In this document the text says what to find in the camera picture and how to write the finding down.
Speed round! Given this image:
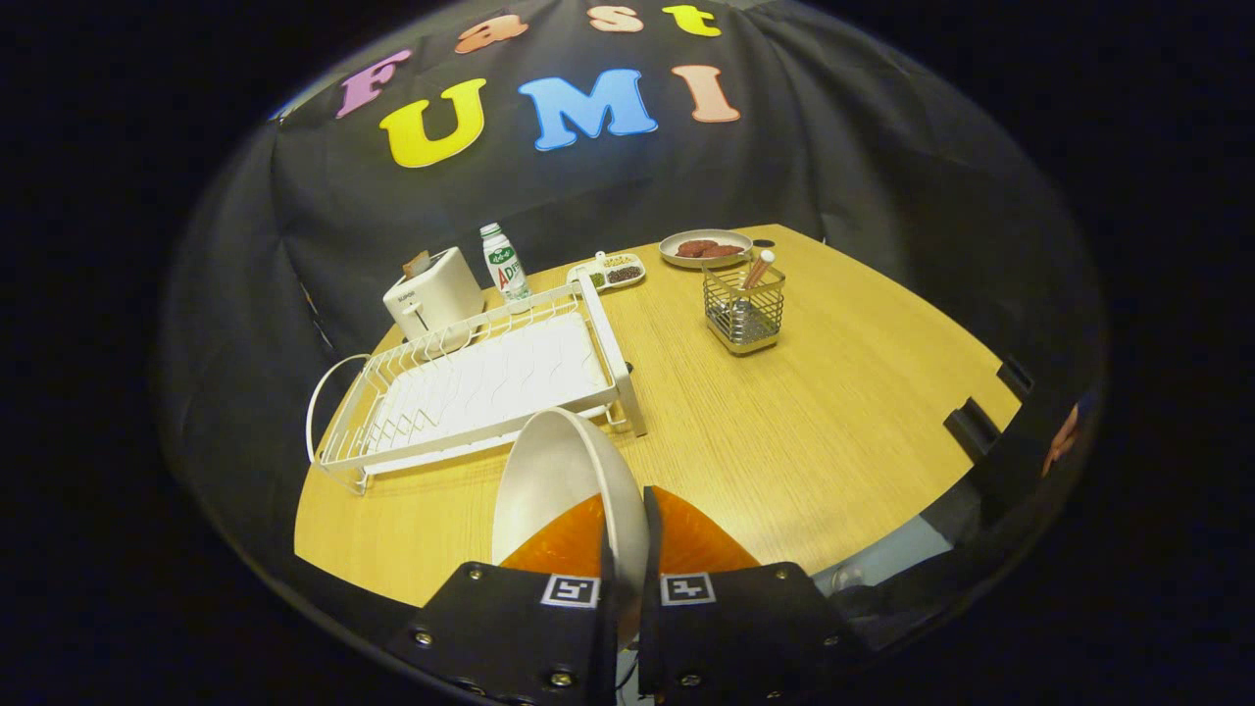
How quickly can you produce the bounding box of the white plastic drink bottle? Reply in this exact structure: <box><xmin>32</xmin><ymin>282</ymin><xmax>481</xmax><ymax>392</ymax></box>
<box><xmin>479</xmin><ymin>223</ymin><xmax>532</xmax><ymax>303</ymax></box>

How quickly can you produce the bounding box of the white wire dish rack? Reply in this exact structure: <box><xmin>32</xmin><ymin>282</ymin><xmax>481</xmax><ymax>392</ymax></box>
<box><xmin>306</xmin><ymin>270</ymin><xmax>648</xmax><ymax>496</ymax></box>

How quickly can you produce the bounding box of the black backdrop cloth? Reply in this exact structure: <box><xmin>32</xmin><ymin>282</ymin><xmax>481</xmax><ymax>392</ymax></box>
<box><xmin>157</xmin><ymin>0</ymin><xmax>1109</xmax><ymax>629</ymax></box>

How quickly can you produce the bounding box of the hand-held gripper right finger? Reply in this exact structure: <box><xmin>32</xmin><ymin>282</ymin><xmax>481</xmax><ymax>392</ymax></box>
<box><xmin>637</xmin><ymin>485</ymin><xmax>869</xmax><ymax>706</ymax></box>

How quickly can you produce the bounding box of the white toaster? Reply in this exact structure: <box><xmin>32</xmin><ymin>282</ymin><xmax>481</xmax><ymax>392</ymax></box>
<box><xmin>382</xmin><ymin>246</ymin><xmax>485</xmax><ymax>341</ymax></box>

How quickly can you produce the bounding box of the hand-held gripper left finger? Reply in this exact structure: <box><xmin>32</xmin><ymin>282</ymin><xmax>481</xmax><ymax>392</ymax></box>
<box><xmin>384</xmin><ymin>487</ymin><xmax>619</xmax><ymax>706</ymax></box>

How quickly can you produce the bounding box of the cream round plate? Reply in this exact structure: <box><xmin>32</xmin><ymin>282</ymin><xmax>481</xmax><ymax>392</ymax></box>
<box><xmin>490</xmin><ymin>407</ymin><xmax>651</xmax><ymax>648</ymax></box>

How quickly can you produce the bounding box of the white divided condiment tray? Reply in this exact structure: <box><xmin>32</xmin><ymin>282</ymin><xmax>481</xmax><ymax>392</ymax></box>
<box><xmin>567</xmin><ymin>251</ymin><xmax>647</xmax><ymax>293</ymax></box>

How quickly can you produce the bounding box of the grey dish with patties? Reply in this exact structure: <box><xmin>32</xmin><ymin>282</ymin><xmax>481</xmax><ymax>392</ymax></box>
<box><xmin>659</xmin><ymin>228</ymin><xmax>754</xmax><ymax>270</ymax></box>

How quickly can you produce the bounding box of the metal wire basket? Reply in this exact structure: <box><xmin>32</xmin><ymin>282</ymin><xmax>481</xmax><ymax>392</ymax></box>
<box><xmin>702</xmin><ymin>260</ymin><xmax>786</xmax><ymax>355</ymax></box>

